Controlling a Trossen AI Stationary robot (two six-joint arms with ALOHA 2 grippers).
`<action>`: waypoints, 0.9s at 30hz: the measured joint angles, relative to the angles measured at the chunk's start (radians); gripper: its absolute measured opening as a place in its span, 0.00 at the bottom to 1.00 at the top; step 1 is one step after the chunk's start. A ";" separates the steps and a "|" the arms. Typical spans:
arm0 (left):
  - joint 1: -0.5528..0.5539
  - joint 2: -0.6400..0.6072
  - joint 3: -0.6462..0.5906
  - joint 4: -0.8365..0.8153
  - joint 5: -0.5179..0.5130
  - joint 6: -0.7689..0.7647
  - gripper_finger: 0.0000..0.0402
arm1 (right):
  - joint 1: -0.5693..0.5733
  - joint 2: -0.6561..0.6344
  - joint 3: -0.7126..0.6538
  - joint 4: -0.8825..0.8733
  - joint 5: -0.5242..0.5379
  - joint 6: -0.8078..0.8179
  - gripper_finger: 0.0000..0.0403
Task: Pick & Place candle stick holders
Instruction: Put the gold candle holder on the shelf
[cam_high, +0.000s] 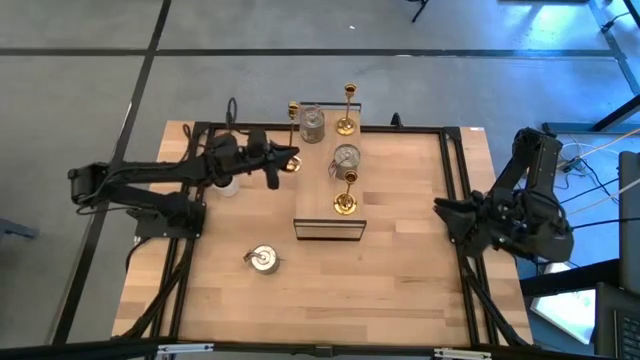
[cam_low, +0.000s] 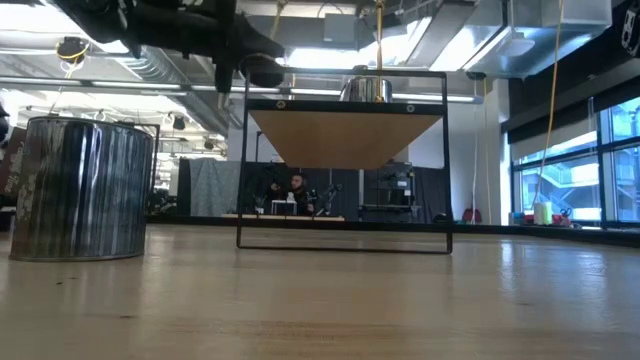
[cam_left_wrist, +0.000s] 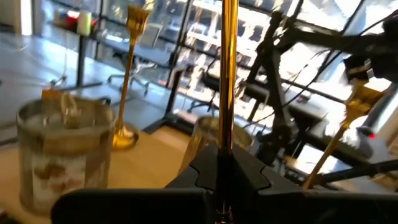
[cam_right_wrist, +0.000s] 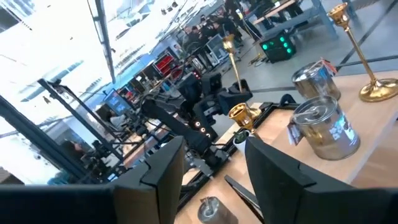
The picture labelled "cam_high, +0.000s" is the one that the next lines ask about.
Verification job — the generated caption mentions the black laptop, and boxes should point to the black laptop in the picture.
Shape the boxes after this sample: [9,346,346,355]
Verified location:
[593,282,640,360]

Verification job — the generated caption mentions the black desk foot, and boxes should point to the black desk foot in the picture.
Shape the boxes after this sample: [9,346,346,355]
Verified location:
[542,94,640,135]

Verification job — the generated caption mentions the grey chair foot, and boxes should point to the grey chair foot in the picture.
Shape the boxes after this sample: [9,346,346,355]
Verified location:
[0,217,40,242]

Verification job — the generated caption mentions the white sheet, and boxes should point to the white sheet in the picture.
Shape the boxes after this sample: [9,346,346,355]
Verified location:
[529,287,599,346]

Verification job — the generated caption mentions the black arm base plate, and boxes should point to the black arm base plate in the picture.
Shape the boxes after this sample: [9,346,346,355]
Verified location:
[133,199,207,240]

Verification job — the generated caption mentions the clear glass jar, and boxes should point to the clear glass jar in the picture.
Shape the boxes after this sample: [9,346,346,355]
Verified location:
[298,104,326,145]

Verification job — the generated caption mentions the white potted succulent plant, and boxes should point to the white potted succulent plant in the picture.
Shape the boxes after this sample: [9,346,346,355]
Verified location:
[212,174,240,198]

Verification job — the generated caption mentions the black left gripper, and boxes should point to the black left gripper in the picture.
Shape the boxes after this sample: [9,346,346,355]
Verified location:
[208,128,301,191]

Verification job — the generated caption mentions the silver metal bracket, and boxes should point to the silver metal bracket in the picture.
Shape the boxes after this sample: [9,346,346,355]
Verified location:
[157,342,215,356]
[433,348,494,360]

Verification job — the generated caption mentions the black cable bundle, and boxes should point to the black cable bundle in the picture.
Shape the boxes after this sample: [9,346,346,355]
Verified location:
[119,237,196,341]
[459,257,534,349]

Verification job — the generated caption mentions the black table frame rails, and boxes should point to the black table frame rails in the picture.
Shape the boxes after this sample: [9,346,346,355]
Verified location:
[149,119,531,351]

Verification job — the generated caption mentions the black overhead rig frame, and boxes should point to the black overhead rig frame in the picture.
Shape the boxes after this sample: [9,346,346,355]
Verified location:
[0,337,640,360]

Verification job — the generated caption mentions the black floor cable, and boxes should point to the black floor cable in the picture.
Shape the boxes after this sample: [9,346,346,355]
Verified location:
[569,215,640,232]

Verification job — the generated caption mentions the wooden riser shelf black frame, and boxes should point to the wooden riser shelf black frame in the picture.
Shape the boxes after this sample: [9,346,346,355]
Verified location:
[293,101,369,242]

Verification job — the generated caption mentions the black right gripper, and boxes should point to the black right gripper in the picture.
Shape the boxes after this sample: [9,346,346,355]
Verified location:
[433,192,516,257]

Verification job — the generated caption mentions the dark monitor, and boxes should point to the dark monitor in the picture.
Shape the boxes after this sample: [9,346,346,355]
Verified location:
[618,149,640,296]

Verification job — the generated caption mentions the white coiled cable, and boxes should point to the white coiled cable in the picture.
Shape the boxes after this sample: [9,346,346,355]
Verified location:
[557,142,596,174]

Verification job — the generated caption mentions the gold candlestick holder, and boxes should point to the gold candlestick holder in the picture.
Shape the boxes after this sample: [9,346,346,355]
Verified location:
[333,169,359,217]
[335,82,358,137]
[282,100,304,174]

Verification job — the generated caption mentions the black tripod leg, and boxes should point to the black tripod leg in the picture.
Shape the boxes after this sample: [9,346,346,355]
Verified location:
[410,0,430,24]

